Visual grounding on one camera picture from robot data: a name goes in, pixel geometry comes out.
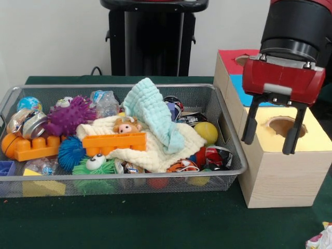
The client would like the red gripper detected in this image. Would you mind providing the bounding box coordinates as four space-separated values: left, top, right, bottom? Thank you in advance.
241 54 326 156

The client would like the colourful spotted white cloth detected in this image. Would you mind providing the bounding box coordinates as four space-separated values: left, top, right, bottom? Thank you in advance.
305 222 332 249

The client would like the wooden box with three holes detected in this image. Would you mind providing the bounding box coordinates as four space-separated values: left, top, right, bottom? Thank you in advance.
214 49 332 209

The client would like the yellow ball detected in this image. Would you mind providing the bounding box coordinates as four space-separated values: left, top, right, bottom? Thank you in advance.
193 121 218 145

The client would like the dark green table cloth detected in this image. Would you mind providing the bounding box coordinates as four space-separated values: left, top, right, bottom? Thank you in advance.
317 85 332 104
0 75 332 249

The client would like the cream waffle cloth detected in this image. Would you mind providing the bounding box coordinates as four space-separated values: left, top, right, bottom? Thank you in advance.
75 116 208 173

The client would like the light blue waffle cloth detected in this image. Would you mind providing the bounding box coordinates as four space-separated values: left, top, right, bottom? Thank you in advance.
122 77 185 154

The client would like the small brown plush toy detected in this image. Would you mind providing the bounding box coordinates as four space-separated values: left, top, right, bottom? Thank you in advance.
112 116 143 134

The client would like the long orange toy brick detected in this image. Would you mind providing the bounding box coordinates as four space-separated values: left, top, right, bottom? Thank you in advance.
81 131 147 156

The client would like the green puffer toy with eyes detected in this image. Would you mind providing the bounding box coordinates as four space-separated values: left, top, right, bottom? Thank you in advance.
72 153 116 177

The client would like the purple spiky rubber toy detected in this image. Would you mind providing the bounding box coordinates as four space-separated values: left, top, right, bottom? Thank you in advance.
44 95 98 137

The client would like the blue puffer ball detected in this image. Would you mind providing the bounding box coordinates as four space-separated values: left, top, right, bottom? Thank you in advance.
57 135 86 172

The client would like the small globe ball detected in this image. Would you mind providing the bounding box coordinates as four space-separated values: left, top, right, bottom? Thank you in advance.
17 96 43 112

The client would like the silver wire mesh bin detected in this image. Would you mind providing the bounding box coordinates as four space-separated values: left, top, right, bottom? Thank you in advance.
0 82 247 198

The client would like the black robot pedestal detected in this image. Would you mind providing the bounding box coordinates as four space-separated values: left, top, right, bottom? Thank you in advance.
100 0 210 77

